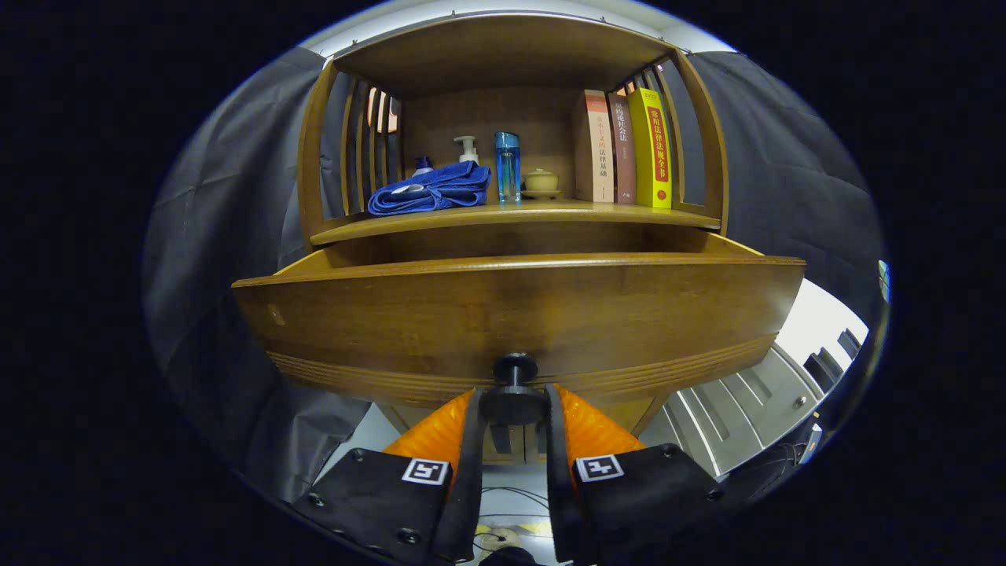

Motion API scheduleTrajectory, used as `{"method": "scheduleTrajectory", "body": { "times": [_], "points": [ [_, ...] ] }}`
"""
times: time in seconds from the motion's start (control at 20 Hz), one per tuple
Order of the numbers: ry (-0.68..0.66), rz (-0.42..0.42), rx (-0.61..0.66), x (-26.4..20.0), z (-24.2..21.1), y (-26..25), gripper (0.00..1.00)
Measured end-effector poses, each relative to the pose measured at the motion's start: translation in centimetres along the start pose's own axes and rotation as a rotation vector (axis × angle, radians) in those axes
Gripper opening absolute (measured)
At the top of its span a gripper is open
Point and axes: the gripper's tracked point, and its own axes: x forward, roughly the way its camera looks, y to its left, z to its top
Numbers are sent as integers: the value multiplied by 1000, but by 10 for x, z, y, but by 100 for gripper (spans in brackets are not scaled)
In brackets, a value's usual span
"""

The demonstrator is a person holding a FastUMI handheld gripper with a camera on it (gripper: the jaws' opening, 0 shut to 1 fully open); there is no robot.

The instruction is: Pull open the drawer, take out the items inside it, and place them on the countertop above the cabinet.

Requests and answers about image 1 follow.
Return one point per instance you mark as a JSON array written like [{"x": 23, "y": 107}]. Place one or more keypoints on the wooden drawer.
[{"x": 511, "y": 314}]

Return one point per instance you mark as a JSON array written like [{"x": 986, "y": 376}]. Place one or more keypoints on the wooden cabinet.
[{"x": 503, "y": 55}]

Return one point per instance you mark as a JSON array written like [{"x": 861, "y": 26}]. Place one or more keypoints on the white pump bottle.
[{"x": 468, "y": 149}]

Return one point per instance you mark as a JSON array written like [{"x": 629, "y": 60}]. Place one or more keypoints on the black drawer knob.
[{"x": 515, "y": 401}]

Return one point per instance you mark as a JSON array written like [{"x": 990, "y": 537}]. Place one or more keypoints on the brown book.
[{"x": 623, "y": 149}]

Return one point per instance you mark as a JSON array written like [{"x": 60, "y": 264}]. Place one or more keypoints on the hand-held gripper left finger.
[{"x": 470, "y": 487}]

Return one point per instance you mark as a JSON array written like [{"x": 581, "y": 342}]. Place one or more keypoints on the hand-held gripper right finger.
[{"x": 558, "y": 503}]

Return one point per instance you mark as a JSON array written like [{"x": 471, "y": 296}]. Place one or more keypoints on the yellow book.
[{"x": 652, "y": 149}]

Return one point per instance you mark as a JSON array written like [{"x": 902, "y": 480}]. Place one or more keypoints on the green lidded teacup with saucer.
[{"x": 541, "y": 182}]

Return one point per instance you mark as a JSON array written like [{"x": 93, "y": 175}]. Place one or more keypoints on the beige and orange book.
[{"x": 595, "y": 149}]

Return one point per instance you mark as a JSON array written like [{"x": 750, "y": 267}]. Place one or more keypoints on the tall blue glass bottle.
[{"x": 508, "y": 165}]

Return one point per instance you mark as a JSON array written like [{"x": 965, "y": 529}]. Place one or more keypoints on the black backdrop cloth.
[{"x": 786, "y": 196}]

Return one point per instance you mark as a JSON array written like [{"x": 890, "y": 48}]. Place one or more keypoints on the small white blue-capped bottle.
[{"x": 423, "y": 163}]

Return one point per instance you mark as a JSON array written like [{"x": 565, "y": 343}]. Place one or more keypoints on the grey metal cabinet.
[{"x": 731, "y": 409}]

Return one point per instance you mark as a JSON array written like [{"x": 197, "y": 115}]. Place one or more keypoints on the wooden cabinet door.
[
  {"x": 515, "y": 452},
  {"x": 534, "y": 450}
]

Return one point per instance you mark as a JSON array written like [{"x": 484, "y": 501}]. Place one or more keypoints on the folded blue towel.
[{"x": 440, "y": 189}]

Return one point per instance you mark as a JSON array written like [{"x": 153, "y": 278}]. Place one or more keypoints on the white table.
[{"x": 817, "y": 322}]

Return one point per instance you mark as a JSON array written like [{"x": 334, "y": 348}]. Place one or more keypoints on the white and green object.
[{"x": 884, "y": 279}]

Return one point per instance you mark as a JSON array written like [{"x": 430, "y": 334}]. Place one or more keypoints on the wooden countertop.
[{"x": 550, "y": 212}]

